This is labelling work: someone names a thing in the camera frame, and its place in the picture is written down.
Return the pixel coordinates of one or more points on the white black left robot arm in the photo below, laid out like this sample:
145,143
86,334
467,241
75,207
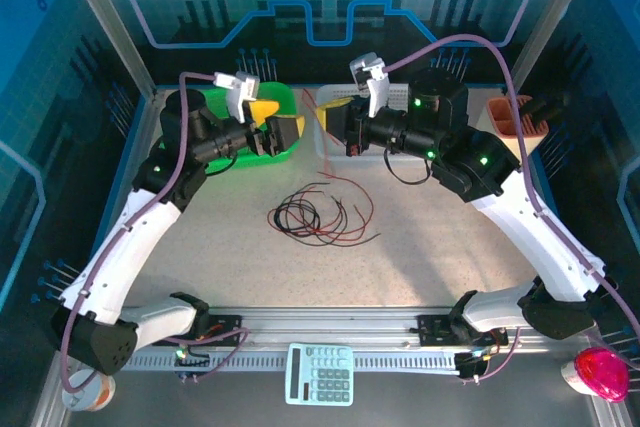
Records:
125,247

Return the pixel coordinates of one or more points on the beige utensil holder terracotta rim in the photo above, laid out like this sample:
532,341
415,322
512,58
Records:
500,112

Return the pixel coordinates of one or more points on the green plastic basket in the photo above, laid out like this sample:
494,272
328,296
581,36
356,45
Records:
280,94

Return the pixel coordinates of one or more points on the pale green calculator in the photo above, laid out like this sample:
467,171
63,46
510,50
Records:
320,374

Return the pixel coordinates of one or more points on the black utensil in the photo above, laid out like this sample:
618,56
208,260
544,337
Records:
542,107

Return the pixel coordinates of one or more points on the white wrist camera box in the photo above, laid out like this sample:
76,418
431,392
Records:
372,82
237,92

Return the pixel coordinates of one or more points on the aluminium extrusion rail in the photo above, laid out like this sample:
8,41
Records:
325,322

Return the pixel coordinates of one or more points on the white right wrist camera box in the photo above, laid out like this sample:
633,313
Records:
372,82

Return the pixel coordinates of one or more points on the white plastic basket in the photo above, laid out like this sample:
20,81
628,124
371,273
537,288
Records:
336,93

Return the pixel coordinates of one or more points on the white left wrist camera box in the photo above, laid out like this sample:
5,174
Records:
237,92

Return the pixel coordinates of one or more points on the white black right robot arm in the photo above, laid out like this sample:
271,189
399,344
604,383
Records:
540,242

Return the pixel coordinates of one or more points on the aluminium frame post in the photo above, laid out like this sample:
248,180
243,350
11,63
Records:
550,22
117,32

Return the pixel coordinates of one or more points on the small circuit board with LEDs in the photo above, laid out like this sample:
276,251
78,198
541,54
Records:
470,359
186,354

